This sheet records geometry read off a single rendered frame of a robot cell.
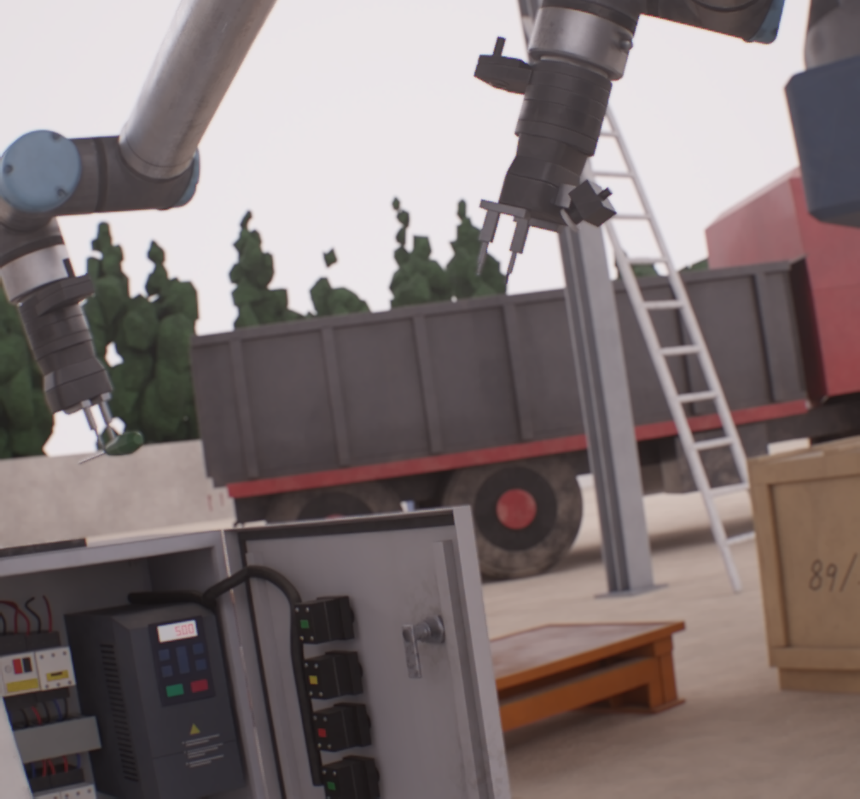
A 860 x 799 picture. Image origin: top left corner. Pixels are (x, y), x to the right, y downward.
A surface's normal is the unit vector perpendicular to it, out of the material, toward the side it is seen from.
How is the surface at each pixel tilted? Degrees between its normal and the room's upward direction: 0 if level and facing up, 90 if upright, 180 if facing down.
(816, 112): 90
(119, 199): 142
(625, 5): 109
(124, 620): 25
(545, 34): 78
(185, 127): 164
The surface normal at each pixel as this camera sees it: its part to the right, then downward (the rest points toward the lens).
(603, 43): 0.36, 0.14
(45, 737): 0.62, -0.15
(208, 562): -0.77, 0.06
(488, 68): -0.79, -0.20
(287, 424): 0.11, -0.09
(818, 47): -0.99, 0.13
